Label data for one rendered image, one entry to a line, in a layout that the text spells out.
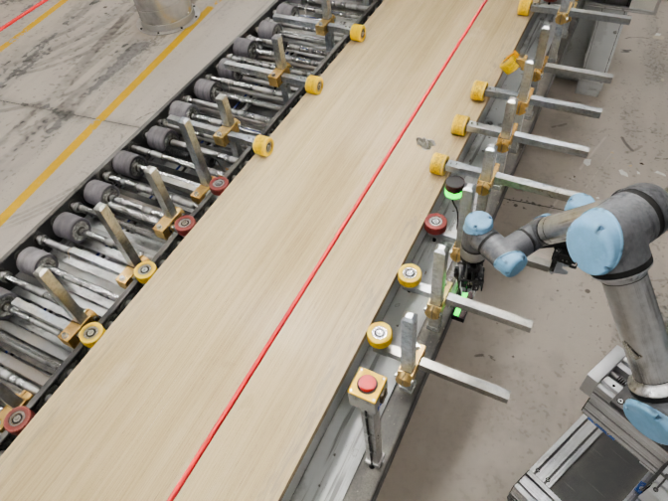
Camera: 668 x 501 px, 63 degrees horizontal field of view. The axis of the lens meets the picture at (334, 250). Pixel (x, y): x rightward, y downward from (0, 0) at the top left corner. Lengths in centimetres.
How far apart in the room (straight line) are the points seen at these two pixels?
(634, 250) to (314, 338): 96
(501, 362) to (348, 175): 118
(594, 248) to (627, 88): 330
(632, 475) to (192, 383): 163
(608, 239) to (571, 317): 184
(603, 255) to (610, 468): 140
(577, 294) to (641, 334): 178
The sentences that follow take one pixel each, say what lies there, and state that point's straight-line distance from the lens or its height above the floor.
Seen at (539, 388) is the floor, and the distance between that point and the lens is 270.
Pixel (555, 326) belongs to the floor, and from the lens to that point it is 288.
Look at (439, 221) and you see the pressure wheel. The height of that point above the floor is 90.
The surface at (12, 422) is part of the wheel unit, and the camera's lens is 194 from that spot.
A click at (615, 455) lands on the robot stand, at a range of 244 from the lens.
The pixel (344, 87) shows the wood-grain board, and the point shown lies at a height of 90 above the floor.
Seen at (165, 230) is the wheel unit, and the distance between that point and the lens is 221.
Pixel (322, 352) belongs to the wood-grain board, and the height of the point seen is 90.
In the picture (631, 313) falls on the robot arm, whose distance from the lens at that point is 122.
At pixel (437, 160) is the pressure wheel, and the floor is 98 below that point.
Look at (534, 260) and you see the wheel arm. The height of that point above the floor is 86.
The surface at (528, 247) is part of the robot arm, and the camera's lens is 151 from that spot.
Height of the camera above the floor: 238
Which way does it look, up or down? 51 degrees down
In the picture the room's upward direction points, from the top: 8 degrees counter-clockwise
